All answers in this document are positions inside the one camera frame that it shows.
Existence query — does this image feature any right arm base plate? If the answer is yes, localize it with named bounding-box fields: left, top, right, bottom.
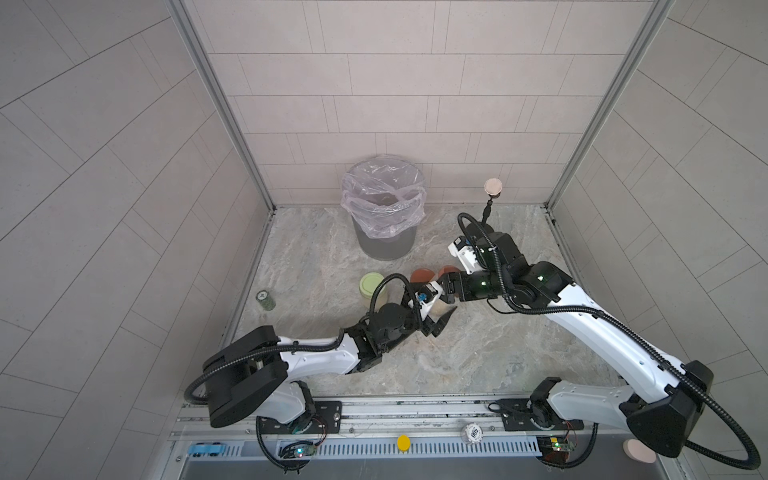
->
left=488, top=398, right=584, bottom=432

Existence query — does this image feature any right circuit board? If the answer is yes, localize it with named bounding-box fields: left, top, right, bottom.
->
left=536, top=436, right=578, bottom=465

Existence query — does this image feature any metal mesh waste bin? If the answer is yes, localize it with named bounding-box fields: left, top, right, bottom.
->
left=350, top=154, right=421, bottom=262

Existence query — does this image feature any red lidded rice jar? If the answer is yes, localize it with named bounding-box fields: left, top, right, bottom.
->
left=410, top=268, right=436, bottom=284

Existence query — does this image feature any circuit board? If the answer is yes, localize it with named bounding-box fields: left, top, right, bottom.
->
left=279, top=440, right=318, bottom=460
left=536, top=436, right=578, bottom=465

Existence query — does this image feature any red jar lid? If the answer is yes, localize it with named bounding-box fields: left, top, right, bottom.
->
left=436, top=265, right=462, bottom=279

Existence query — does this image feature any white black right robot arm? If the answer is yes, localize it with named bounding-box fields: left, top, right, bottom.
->
left=440, top=232, right=704, bottom=458

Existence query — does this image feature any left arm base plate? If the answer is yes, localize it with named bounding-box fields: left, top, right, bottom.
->
left=256, top=401, right=343, bottom=435

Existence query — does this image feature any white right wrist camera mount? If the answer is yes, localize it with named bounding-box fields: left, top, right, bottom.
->
left=448, top=236, right=485, bottom=274

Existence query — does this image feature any aluminium corner profile left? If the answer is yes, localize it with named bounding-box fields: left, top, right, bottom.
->
left=166, top=0, right=276, bottom=214

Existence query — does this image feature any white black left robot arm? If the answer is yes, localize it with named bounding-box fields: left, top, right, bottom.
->
left=185, top=284, right=456, bottom=428

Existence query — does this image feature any pink round pad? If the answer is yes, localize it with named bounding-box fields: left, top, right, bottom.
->
left=622, top=439, right=657, bottom=464

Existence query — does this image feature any white round knob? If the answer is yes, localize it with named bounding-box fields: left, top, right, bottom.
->
left=461, top=423, right=484, bottom=445

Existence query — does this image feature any clear plastic bin liner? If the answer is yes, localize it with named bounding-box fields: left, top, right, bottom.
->
left=340, top=154, right=428, bottom=240

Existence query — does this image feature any aluminium rail frame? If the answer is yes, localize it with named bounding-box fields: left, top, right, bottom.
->
left=143, top=394, right=697, bottom=479

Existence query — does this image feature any green lidded rice jar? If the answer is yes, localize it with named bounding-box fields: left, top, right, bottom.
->
left=359, top=272, right=389, bottom=311

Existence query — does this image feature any blue toy car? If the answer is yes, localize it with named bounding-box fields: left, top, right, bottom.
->
left=187, top=442, right=227, bottom=458

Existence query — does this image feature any small green can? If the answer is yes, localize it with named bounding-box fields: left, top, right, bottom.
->
left=255, top=290, right=276, bottom=311

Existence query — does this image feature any aluminium corner profile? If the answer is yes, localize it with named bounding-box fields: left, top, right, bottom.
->
left=544, top=0, right=676, bottom=210
left=166, top=0, right=276, bottom=214

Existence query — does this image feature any black right corrugated cable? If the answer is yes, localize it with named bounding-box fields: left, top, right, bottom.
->
left=457, top=212, right=762, bottom=471

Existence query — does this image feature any left circuit board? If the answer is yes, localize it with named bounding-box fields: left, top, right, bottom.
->
left=279, top=440, right=318, bottom=460

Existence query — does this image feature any clear rice jar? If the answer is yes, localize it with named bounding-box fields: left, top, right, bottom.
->
left=429, top=299, right=457, bottom=314

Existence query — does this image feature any aluminium corner profile right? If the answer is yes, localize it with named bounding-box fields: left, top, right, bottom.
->
left=544, top=0, right=676, bottom=210

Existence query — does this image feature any black microphone stand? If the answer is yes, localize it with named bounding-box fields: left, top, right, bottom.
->
left=467, top=196, right=494, bottom=238

